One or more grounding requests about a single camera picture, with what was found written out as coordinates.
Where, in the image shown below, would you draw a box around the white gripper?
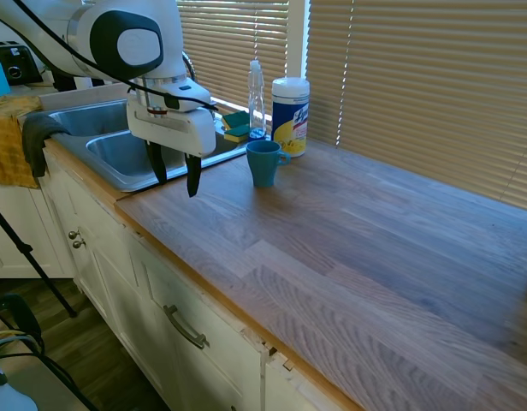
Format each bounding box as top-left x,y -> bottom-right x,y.
126,88 -> 217,199

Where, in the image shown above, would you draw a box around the teal ceramic mug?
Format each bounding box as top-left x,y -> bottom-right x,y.
245,140 -> 293,189

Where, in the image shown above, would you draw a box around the stainless steel double sink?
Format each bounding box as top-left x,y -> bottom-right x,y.
46,98 -> 271,194

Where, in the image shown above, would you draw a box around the green yellow sponge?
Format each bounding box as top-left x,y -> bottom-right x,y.
221,110 -> 251,130
222,125 -> 251,145

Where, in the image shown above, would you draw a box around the clear dish soap bottle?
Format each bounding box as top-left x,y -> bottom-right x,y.
246,59 -> 269,144

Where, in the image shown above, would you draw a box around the Lysol wipes canister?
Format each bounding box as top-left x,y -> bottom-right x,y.
270,76 -> 311,159

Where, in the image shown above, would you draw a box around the white kitchen cabinet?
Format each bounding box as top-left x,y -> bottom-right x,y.
38,147 -> 335,411

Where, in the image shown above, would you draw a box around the narrow beige window blind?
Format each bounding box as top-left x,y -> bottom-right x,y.
175,0 -> 291,115

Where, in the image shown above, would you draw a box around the black box on counter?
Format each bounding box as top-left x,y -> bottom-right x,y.
52,70 -> 77,92

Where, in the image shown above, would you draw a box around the grey dish cloth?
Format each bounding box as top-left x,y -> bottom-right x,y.
21,112 -> 73,179

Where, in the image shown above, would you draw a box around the black tripod leg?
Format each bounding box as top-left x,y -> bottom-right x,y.
0,198 -> 79,319

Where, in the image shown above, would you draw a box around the yellow towel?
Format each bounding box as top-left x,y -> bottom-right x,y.
0,94 -> 44,190

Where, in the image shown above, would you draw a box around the black toaster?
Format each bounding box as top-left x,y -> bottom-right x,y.
0,39 -> 44,86

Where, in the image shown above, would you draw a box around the black padded stand part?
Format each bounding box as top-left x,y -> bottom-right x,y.
0,292 -> 45,357

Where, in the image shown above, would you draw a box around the wide beige window blind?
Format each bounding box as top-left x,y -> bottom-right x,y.
307,0 -> 527,214

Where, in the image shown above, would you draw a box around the white rounded plastic object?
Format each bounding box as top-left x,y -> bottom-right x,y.
0,355 -> 40,411

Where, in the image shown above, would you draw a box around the metal drawer handle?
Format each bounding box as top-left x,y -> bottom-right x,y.
162,304 -> 210,350

